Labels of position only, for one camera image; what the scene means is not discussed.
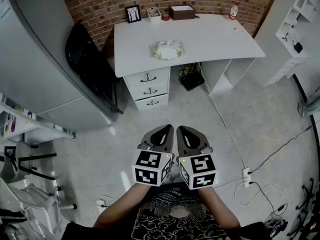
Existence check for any white shelf unit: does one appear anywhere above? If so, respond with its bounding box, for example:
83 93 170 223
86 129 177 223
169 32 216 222
254 0 320 87

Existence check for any thick white cable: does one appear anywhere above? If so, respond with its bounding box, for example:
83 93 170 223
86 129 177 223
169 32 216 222
198 65 248 171

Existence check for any person's right forearm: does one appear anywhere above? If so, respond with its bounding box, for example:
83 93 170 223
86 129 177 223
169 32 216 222
197 186 242 231

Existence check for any thin white cable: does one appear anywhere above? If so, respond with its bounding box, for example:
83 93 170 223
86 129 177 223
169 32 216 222
74 195 121 222
234 183 296 207

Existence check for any black power cable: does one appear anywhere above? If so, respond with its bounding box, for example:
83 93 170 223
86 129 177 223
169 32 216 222
248 125 314 174
249 181 288 217

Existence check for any black tripod stand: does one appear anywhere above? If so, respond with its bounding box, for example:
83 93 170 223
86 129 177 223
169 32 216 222
287 177 320 237

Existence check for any black framed tree picture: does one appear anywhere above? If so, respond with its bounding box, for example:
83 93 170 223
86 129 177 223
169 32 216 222
124 4 142 24

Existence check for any black glossy device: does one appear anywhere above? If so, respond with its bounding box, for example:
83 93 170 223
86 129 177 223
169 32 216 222
264 218 288 238

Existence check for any black floor strip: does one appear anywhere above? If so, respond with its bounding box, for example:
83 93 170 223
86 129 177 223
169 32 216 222
291 73 320 147

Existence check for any grey chair black frame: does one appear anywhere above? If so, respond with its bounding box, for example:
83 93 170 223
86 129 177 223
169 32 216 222
0 140 58 185

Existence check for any black office chair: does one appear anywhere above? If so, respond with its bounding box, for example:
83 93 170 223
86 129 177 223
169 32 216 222
64 22 125 115

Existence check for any white desk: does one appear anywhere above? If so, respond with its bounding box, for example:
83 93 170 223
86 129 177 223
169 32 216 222
113 13 266 112

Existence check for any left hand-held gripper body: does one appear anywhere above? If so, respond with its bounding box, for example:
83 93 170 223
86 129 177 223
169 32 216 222
131 141 175 187

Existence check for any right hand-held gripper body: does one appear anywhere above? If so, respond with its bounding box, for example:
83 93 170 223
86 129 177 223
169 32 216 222
177 145 219 190

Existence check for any black router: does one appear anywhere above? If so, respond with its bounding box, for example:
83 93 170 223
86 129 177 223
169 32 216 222
180 63 205 92

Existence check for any clear red-capped water bottle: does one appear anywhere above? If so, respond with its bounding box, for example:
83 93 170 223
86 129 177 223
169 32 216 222
228 2 240 21

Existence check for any white side table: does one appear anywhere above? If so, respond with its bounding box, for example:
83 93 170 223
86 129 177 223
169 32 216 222
0 91 76 145

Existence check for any person's left forearm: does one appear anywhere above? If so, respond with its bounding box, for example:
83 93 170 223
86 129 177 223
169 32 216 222
92 182 152 231

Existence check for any brown wooden box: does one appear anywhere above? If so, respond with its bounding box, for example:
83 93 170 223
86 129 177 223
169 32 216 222
168 4 197 21

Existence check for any white pen holder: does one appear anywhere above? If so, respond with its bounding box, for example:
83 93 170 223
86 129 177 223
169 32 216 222
146 7 162 24

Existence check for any black printed t-shirt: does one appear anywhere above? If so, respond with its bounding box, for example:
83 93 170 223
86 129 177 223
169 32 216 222
61 182 273 240

